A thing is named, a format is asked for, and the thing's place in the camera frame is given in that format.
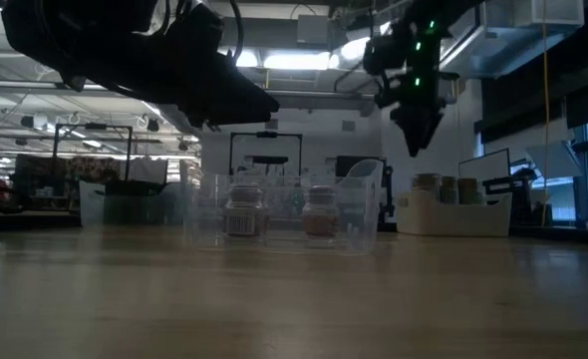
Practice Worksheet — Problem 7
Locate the red patterned board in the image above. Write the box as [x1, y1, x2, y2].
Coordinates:
[14, 155, 122, 183]

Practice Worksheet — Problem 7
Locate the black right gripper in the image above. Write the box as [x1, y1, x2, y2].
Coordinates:
[391, 84, 447, 159]

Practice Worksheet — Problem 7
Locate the black metal frame stand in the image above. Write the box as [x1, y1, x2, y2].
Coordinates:
[228, 131, 304, 177]

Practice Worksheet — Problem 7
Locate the white box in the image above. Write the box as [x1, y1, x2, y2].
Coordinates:
[127, 158, 169, 184]

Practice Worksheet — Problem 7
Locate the translucent frosted plastic bin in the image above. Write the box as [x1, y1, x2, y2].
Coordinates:
[78, 179, 185, 227]

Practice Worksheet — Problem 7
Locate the ceiling light panel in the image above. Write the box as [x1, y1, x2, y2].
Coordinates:
[263, 50, 332, 71]
[236, 49, 259, 69]

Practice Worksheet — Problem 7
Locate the clear plastic bin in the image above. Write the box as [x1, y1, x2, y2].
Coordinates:
[183, 159, 385, 255]

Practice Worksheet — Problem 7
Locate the grey ceiling box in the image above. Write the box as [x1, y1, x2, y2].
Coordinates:
[296, 14, 333, 47]

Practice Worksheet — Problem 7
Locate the dark green spice tin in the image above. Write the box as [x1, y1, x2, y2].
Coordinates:
[103, 179, 141, 225]

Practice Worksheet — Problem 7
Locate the glass spice jar barcode label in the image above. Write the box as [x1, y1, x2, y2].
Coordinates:
[222, 181, 270, 238]

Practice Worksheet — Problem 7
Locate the black desk shelf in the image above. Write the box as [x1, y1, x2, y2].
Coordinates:
[482, 168, 539, 195]

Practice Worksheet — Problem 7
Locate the white board black frame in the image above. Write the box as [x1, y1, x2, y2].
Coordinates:
[457, 148, 512, 196]

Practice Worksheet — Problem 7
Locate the green spice shaker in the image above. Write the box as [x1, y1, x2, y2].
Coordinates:
[441, 176, 458, 204]

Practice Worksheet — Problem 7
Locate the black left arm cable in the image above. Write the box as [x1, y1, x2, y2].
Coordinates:
[227, 0, 246, 66]

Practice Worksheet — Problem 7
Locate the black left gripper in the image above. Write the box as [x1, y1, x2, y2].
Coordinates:
[144, 4, 281, 132]

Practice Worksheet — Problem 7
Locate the glass jar orange spice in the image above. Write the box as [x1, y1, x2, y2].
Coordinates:
[301, 184, 341, 239]

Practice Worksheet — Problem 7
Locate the white plastic bin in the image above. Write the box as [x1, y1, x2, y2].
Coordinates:
[396, 191, 513, 238]

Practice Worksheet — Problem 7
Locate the horizontal silver pipe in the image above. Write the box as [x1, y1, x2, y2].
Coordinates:
[0, 79, 380, 105]

